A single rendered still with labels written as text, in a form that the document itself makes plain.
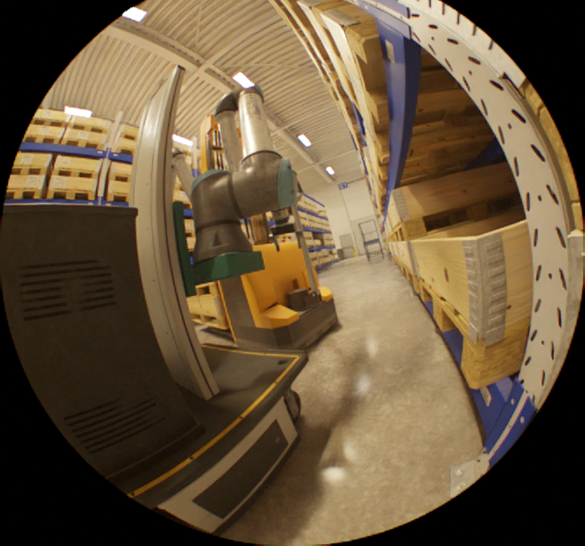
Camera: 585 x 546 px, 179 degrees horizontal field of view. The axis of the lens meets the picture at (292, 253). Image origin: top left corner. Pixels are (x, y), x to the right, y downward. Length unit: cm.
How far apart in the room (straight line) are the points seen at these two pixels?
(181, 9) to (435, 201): 736
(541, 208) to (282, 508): 82
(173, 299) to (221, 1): 731
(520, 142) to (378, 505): 77
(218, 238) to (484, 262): 60
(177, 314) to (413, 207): 128
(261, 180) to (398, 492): 95
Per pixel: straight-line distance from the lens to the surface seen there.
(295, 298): 149
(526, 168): 33
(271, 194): 52
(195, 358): 58
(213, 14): 727
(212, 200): 55
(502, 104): 34
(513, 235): 43
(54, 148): 368
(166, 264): 55
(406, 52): 55
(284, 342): 133
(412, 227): 125
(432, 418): 83
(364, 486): 69
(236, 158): 91
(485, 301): 41
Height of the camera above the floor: 65
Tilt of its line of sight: 3 degrees up
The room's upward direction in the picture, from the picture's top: 14 degrees counter-clockwise
